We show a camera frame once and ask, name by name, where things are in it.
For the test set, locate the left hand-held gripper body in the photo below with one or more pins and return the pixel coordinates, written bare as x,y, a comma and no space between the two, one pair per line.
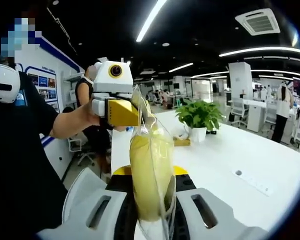
109,85

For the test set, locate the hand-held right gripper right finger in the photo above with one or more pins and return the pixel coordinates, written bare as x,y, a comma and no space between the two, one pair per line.
215,220

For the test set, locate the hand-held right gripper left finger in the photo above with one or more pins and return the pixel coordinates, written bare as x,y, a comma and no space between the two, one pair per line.
84,210

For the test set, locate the round yellow sponge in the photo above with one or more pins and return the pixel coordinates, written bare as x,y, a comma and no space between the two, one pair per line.
145,112

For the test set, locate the person's left hand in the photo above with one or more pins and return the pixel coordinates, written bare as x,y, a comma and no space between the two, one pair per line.
94,120

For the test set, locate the yellow tissue box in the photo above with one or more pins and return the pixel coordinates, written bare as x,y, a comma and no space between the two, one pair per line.
181,142

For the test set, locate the long ceiling light strip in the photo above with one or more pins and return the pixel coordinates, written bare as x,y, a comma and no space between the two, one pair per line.
260,51
151,20
181,67

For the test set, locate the green potted plant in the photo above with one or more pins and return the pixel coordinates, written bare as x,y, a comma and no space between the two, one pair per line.
199,113

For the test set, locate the person in black shirt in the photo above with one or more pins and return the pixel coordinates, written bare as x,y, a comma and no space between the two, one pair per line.
19,162

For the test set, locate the white plant pot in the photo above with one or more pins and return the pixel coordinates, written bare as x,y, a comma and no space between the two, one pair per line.
198,135

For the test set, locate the white chest-worn device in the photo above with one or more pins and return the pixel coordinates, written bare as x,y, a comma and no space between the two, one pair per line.
2,85

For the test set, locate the ceiling air conditioner vent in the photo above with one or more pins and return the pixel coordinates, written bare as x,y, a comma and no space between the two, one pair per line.
258,22

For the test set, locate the blue white wall poster board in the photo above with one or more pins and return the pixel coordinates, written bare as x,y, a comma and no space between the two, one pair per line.
49,85

